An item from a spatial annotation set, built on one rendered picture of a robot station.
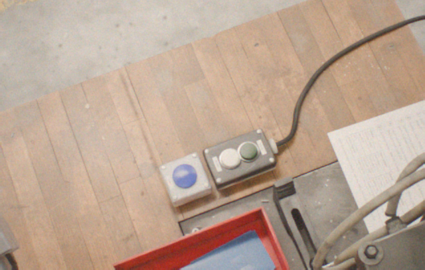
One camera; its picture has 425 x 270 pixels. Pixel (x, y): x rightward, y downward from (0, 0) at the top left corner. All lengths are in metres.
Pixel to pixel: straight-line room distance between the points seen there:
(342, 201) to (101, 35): 1.32
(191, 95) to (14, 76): 1.16
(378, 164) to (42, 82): 1.33
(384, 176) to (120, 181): 0.44
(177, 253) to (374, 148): 0.37
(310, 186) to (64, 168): 0.41
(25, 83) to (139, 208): 1.20
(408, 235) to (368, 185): 0.66
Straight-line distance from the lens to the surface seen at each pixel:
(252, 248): 1.42
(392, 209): 0.83
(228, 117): 1.50
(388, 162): 1.49
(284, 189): 1.37
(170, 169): 1.44
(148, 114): 1.51
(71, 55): 2.60
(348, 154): 1.48
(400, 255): 0.81
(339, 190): 1.46
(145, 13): 2.63
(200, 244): 1.43
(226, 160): 1.43
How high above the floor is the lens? 2.29
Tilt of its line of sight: 68 degrees down
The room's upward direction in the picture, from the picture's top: 7 degrees counter-clockwise
